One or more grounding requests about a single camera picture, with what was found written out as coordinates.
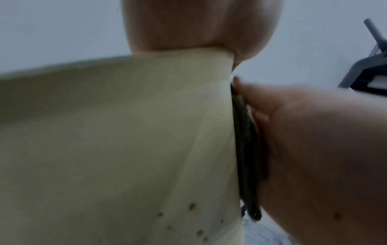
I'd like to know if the person's left hand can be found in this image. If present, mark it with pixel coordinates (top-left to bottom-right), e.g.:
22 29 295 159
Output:
232 76 387 245

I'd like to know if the person's right hand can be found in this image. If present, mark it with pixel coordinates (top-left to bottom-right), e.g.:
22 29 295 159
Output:
120 0 283 72

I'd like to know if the dark grey scouring pad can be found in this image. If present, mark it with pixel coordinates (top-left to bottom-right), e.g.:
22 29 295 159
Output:
230 82 270 222

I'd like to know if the cream stained cloth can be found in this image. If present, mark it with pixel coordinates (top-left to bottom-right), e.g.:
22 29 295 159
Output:
0 46 245 245

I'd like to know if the white crumpled cloth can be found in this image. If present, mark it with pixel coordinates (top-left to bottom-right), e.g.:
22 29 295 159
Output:
241 216 298 245

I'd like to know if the grey metal frame stand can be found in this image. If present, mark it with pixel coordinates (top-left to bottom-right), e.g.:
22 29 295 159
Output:
338 18 387 97

